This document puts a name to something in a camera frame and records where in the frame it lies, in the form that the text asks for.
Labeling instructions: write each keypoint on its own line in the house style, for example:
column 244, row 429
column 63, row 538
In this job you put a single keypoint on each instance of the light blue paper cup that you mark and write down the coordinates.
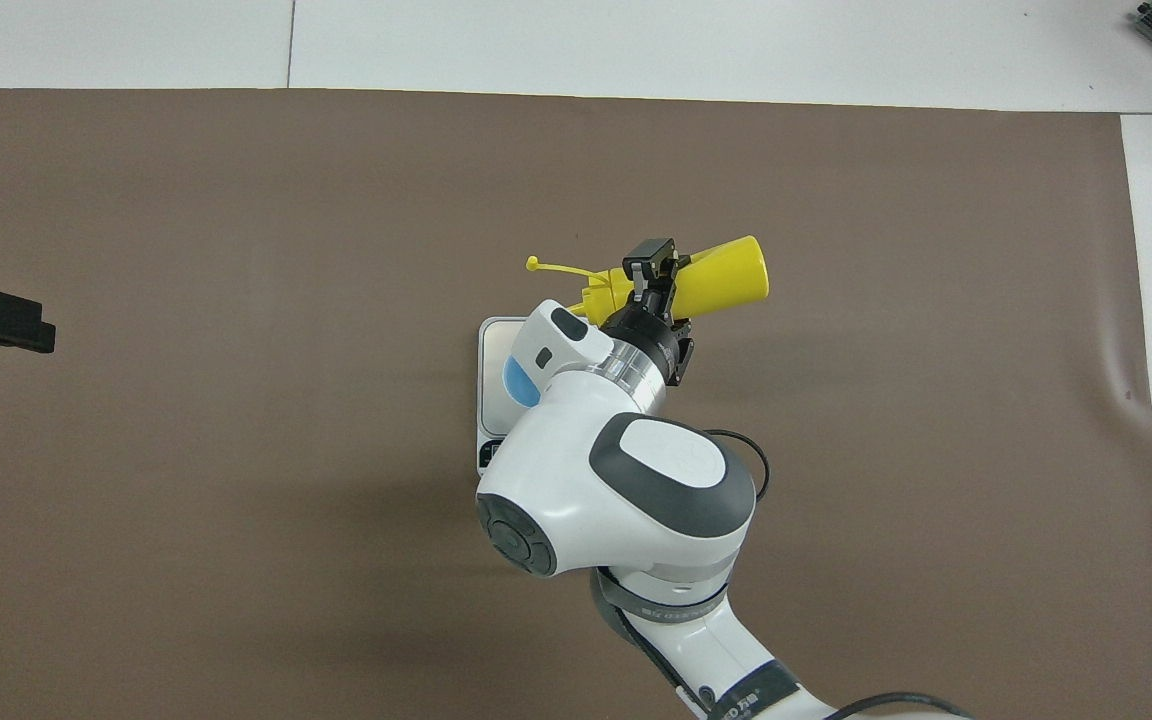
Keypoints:
column 516, row 385

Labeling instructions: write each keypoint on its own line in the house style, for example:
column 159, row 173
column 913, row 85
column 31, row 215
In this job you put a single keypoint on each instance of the brown paper table mat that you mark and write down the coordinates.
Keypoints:
column 236, row 200

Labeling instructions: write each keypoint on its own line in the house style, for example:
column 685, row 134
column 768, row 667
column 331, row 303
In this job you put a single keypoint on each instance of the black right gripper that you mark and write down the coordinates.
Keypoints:
column 651, row 335

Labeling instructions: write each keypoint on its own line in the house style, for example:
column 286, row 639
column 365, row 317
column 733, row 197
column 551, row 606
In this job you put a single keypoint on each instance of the silver digital kitchen scale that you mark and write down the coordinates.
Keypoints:
column 491, row 345

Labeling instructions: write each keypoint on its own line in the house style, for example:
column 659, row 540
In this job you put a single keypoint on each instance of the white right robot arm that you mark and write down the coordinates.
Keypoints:
column 616, row 500

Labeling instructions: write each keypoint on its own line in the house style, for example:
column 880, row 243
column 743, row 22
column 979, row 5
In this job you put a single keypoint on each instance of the yellow squeeze bottle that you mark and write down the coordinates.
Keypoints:
column 726, row 280

